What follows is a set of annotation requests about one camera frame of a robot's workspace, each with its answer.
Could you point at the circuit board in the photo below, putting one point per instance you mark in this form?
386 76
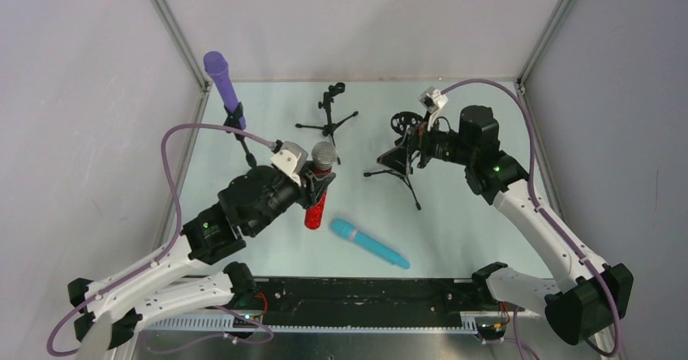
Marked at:
494 329
246 322

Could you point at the black tripod mic stand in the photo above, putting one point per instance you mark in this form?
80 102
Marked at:
326 104

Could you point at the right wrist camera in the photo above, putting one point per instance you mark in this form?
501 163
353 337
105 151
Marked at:
433 100

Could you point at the right circuit board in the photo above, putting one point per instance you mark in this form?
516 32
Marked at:
494 329

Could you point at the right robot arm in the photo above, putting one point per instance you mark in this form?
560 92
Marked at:
585 294

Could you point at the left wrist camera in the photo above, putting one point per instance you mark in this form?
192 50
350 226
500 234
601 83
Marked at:
289 158

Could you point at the black shock-mount tripod stand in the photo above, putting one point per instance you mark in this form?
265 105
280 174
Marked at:
402 123

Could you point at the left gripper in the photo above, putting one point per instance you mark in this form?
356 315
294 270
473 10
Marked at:
310 186

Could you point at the left circuit board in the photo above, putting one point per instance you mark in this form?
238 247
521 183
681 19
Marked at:
246 322

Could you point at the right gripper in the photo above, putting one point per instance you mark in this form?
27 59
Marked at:
410 146

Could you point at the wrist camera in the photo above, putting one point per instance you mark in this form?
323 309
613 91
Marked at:
289 158
433 100

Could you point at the black round-base mic stand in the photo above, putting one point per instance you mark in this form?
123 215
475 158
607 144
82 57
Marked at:
242 137

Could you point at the purple microphone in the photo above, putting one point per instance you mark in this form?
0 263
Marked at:
217 69

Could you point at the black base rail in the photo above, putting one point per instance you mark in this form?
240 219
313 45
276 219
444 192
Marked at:
318 302

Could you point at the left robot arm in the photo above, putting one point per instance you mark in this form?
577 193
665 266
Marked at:
247 206

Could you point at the blue microphone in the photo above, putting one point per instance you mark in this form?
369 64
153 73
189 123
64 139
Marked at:
346 230

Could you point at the red glitter microphone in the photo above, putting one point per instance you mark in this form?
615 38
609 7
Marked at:
324 156

